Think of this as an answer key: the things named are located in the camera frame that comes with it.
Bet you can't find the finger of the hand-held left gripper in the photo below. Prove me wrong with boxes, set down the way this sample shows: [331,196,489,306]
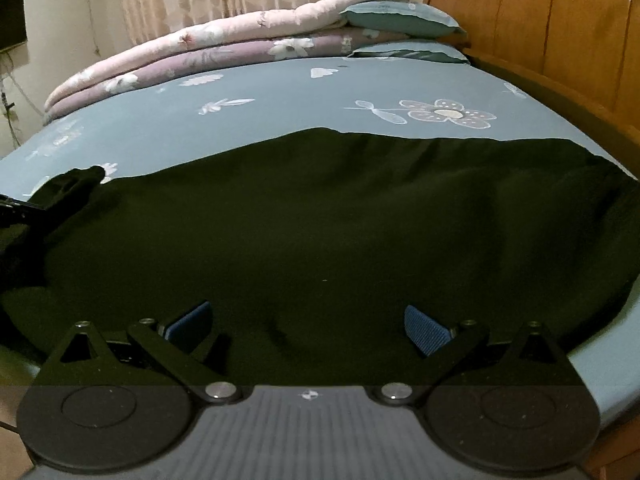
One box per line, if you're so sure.
[0,193,51,226]

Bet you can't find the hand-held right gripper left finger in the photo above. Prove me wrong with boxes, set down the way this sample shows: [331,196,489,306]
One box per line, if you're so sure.
[60,301,241,404]

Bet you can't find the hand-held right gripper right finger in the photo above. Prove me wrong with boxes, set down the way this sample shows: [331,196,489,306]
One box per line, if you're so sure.
[369,304,567,404]

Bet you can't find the black pants with white drawstring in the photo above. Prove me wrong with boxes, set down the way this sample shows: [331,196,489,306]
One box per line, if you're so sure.
[0,127,640,391]

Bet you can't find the bed with blue floral sheet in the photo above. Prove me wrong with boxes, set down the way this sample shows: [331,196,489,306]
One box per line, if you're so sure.
[0,52,640,426]

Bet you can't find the purple floral folded quilt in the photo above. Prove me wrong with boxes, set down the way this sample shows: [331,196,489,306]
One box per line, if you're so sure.
[44,27,386,123]

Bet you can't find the pink floral folded quilt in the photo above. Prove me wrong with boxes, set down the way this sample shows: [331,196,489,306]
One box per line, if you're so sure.
[44,0,408,111]

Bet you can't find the flat blue floral pillow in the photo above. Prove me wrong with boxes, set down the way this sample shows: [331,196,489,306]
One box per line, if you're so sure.
[347,41,471,65]

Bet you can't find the plump blue floral pillow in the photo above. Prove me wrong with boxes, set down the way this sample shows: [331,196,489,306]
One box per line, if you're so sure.
[340,0,466,40]

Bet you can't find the wooden headboard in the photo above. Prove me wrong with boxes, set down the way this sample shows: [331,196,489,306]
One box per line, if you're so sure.
[422,0,640,181]

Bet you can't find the dark wall cable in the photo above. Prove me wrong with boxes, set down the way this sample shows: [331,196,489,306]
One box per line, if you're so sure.
[0,52,28,148]

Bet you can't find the dark wall screen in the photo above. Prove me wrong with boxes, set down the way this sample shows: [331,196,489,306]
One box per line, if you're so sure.
[0,0,27,53]

